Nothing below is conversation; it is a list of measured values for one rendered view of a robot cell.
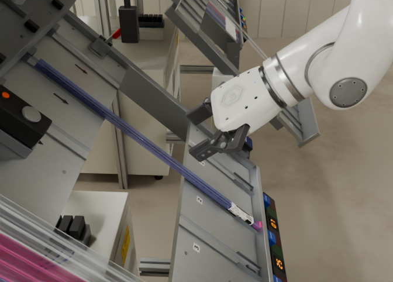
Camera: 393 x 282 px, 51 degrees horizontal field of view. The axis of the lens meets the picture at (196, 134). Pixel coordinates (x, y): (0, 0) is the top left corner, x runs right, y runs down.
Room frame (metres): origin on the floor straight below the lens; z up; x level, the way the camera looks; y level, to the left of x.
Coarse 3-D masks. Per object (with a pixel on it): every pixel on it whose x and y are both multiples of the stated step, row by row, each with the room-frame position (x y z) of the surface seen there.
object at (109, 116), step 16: (48, 64) 0.60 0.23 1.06; (64, 80) 0.59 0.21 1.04; (80, 96) 0.58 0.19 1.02; (112, 112) 0.59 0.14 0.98; (128, 128) 0.58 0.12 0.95; (144, 144) 0.58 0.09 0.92; (176, 160) 0.59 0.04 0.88; (192, 176) 0.58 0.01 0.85; (208, 192) 0.57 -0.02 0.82; (256, 224) 0.57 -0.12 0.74
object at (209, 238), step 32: (192, 128) 0.75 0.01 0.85; (192, 160) 0.65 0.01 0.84; (224, 160) 0.73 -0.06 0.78; (192, 192) 0.56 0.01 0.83; (224, 192) 0.62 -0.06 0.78; (192, 224) 0.48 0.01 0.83; (224, 224) 0.53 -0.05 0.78; (192, 256) 0.42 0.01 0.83; (224, 256) 0.46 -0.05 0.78; (256, 256) 0.51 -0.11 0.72
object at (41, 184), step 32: (64, 32) 0.74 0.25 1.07; (32, 64) 0.59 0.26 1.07; (64, 64) 0.65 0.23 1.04; (96, 64) 0.71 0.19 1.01; (32, 96) 0.52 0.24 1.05; (64, 96) 0.57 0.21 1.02; (96, 96) 0.63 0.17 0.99; (64, 128) 0.50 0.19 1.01; (96, 128) 0.55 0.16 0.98; (0, 160) 0.39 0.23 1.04; (32, 160) 0.41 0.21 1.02; (64, 160) 0.45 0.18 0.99; (0, 192) 0.34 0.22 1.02; (32, 192) 0.37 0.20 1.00; (64, 192) 0.39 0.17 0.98
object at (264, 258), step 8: (256, 168) 0.75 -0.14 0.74; (256, 176) 0.73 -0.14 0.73; (256, 184) 0.70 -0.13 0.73; (256, 192) 0.67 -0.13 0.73; (256, 200) 0.65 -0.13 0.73; (256, 208) 0.63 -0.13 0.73; (256, 216) 0.61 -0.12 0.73; (264, 216) 0.60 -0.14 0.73; (264, 224) 0.58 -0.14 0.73; (264, 232) 0.55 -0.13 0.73; (256, 240) 0.55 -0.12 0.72; (264, 240) 0.53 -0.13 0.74; (256, 248) 0.53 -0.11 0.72; (264, 248) 0.52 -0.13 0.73; (264, 256) 0.50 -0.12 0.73; (264, 264) 0.48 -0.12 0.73; (264, 272) 0.47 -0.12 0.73; (272, 272) 0.47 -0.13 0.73; (264, 280) 0.45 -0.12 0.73; (272, 280) 0.45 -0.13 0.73
